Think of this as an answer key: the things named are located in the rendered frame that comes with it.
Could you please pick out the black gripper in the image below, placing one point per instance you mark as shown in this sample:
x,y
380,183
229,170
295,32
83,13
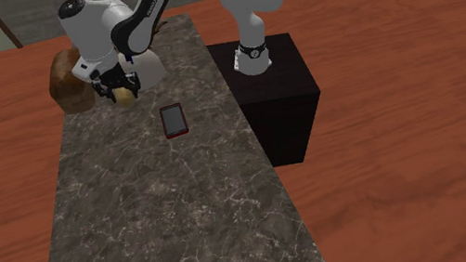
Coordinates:
x,y
112,79

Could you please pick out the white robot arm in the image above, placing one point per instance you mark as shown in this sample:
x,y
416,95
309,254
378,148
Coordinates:
x,y
93,29

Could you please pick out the yellow-brown potato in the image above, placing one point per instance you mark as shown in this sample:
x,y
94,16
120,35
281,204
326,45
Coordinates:
x,y
124,98

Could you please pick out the white rounded bowl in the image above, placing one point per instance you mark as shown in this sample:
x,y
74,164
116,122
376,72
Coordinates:
x,y
152,71

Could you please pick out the brown bread loaf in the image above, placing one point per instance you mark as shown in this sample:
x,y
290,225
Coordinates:
x,y
68,87

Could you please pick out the red-edged smartphone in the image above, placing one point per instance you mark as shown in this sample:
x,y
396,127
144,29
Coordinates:
x,y
173,120

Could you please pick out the black robot stand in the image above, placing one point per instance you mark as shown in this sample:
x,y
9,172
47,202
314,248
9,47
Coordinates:
x,y
276,97

